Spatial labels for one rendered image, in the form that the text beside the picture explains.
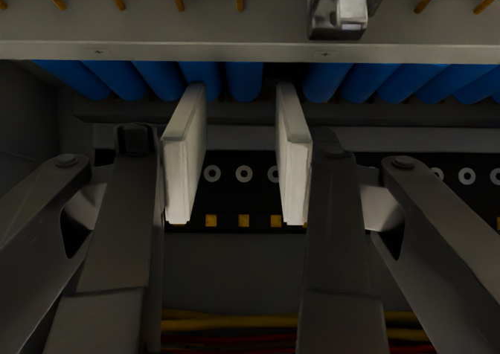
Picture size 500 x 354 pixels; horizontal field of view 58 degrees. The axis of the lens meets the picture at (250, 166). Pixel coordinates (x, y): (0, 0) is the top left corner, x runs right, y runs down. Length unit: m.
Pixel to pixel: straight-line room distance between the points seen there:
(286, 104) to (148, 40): 0.05
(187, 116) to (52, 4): 0.06
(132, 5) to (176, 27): 0.02
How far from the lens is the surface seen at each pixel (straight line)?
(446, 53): 0.18
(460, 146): 0.32
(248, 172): 0.29
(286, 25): 0.16
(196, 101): 0.17
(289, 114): 0.16
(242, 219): 0.29
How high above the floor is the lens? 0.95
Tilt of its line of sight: 9 degrees up
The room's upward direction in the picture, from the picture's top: 179 degrees counter-clockwise
